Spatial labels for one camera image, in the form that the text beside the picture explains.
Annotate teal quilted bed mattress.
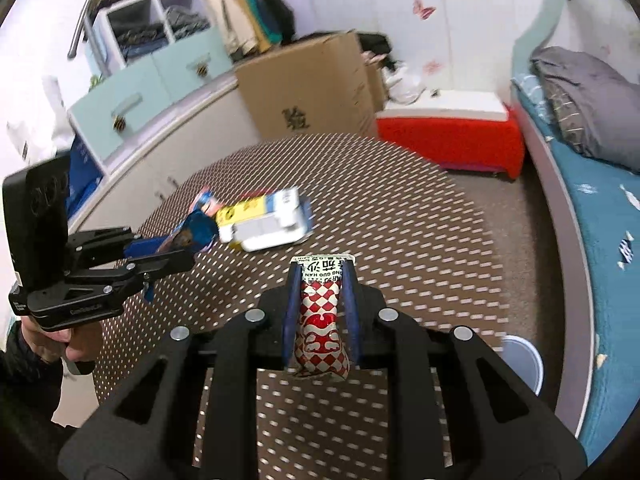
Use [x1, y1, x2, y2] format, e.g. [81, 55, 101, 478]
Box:
[512, 87, 639, 460]

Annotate white shelf cabinet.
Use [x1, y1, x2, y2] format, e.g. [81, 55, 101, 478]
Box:
[68, 0, 259, 231]

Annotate white plastic bag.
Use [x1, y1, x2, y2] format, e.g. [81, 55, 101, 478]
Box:
[383, 63, 425, 105]

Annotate red white checkered wrapper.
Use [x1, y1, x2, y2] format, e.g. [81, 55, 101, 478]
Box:
[291, 254, 356, 380]

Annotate blue snack wrapper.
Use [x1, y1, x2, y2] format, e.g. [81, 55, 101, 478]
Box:
[124, 188, 222, 304]

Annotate grey folded duvet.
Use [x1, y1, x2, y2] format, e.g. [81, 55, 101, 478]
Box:
[530, 47, 639, 172]

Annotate large cardboard box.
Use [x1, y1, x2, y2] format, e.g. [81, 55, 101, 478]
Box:
[234, 32, 378, 141]

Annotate hanging beige green clothes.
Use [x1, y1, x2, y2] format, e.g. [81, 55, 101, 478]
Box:
[204, 0, 296, 62]

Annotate yellow white carton trash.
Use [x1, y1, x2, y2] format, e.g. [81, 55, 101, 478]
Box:
[215, 188, 312, 252]

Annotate person's left hand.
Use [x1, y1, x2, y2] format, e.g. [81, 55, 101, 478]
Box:
[21, 316, 103, 364]

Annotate red storage bench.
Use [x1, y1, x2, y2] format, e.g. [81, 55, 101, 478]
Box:
[376, 91, 525, 180]

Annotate brown dotted tablecloth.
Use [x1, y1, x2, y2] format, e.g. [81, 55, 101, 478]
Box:
[94, 134, 508, 479]

